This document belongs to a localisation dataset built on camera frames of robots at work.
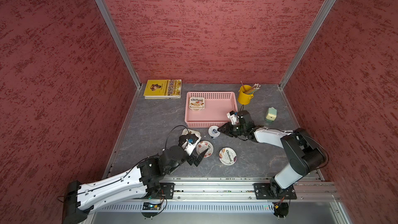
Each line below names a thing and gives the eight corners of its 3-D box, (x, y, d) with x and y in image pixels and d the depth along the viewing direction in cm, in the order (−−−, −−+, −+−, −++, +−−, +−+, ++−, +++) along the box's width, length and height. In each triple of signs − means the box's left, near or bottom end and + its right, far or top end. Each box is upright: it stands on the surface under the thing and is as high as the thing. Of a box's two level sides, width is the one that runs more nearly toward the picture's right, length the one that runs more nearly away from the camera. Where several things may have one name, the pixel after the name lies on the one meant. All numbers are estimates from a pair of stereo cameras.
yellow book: (143, 98, 114) (142, 95, 111) (149, 82, 125) (147, 78, 122) (180, 98, 114) (179, 95, 111) (182, 82, 126) (182, 78, 122)
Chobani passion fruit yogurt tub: (219, 167, 83) (220, 164, 79) (218, 150, 89) (219, 146, 85) (236, 167, 83) (238, 164, 79) (234, 150, 89) (235, 147, 85)
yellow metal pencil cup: (239, 104, 109) (241, 96, 102) (236, 93, 116) (239, 85, 109) (251, 105, 109) (254, 97, 102) (248, 93, 116) (251, 85, 109)
